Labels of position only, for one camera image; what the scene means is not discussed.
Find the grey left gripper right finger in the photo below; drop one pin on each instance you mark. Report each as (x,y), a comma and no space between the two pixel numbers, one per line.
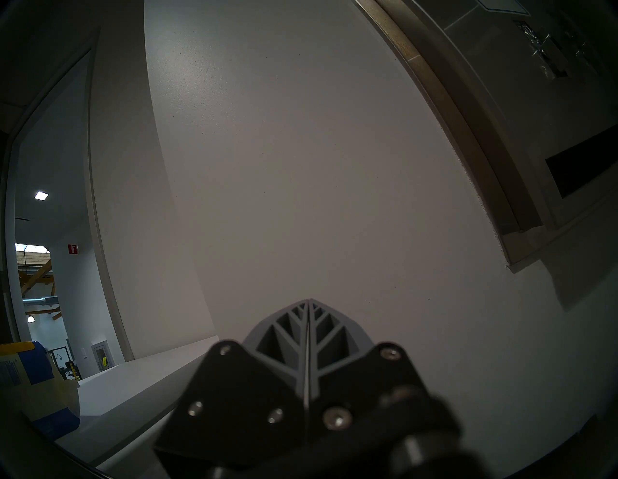
(357,386)

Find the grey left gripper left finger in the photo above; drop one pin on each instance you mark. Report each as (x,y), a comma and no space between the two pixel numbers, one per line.
(241,401)

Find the chrome dispenser lever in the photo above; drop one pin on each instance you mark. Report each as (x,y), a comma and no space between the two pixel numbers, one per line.
(543,48)
(582,44)

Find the white overbed table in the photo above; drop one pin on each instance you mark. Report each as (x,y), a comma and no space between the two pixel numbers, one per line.
(135,376)

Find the torn blue pad package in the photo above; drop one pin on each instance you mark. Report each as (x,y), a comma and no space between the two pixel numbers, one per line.
(29,386)

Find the white ceiling light panel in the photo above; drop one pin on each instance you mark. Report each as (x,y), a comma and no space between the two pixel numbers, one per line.
(41,195)

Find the white label blue border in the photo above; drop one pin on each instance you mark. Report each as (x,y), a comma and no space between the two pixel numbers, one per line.
(502,4)

